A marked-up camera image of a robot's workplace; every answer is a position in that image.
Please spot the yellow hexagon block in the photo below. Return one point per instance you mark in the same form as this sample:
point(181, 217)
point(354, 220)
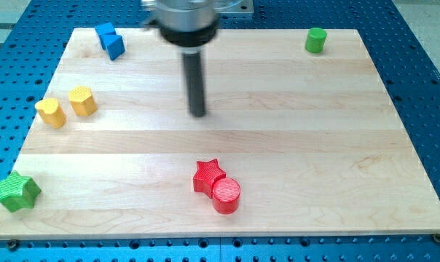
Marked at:
point(82, 101)

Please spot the blue cube block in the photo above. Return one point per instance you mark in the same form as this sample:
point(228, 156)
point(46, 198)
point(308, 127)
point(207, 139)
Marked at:
point(102, 30)

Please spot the blue triangle block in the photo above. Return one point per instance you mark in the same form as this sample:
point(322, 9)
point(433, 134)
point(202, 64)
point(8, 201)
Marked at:
point(114, 45)

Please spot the green cylinder block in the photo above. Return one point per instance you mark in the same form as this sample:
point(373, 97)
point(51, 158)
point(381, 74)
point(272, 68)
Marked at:
point(315, 40)

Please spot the yellow heart block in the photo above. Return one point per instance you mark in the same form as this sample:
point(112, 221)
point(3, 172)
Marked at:
point(51, 112)

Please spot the red cylinder block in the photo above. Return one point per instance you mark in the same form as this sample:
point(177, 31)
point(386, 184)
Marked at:
point(226, 195)

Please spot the red star block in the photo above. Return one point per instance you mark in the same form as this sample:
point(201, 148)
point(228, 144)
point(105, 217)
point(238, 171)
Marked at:
point(207, 174)

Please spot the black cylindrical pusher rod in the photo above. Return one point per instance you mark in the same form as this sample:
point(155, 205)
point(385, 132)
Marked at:
point(193, 74)

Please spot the green star block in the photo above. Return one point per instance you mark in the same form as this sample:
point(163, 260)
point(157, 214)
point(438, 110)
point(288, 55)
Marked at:
point(18, 192)

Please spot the clear acrylic mount plate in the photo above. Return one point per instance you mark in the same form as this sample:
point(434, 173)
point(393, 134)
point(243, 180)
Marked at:
point(234, 7)

